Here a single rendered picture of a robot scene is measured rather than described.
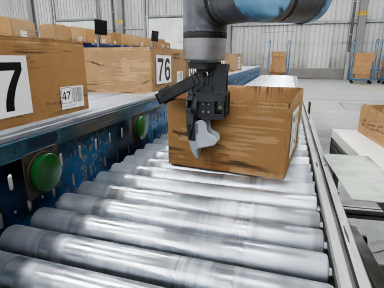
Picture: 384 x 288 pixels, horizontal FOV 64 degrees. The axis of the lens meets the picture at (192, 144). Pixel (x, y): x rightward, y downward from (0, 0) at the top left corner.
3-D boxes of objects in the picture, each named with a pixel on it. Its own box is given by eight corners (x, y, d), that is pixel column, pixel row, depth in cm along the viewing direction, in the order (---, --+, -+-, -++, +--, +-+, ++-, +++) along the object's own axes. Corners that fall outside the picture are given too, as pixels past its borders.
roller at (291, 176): (318, 199, 71) (320, 181, 69) (118, 175, 86) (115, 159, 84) (316, 188, 76) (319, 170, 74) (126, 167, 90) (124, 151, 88)
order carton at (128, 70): (152, 94, 115) (151, 46, 111) (85, 92, 124) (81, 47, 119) (185, 85, 152) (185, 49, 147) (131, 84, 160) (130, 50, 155)
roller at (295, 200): (324, 227, 59) (327, 204, 57) (89, 194, 73) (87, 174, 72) (322, 215, 63) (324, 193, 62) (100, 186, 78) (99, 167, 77)
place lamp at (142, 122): (139, 142, 90) (138, 118, 88) (135, 141, 91) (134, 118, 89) (149, 136, 97) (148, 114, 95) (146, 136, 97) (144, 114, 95)
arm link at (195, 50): (176, 38, 61) (191, 40, 70) (176, 63, 62) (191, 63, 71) (221, 37, 58) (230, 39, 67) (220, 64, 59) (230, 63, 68)
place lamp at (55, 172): (39, 198, 54) (34, 160, 52) (33, 196, 55) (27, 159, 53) (66, 183, 61) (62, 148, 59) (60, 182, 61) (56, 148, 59)
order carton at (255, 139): (284, 180, 69) (291, 104, 64) (167, 163, 80) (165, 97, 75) (299, 139, 103) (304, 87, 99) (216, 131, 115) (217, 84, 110)
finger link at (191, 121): (193, 142, 65) (193, 101, 63) (186, 142, 66) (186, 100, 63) (199, 137, 70) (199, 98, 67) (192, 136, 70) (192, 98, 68)
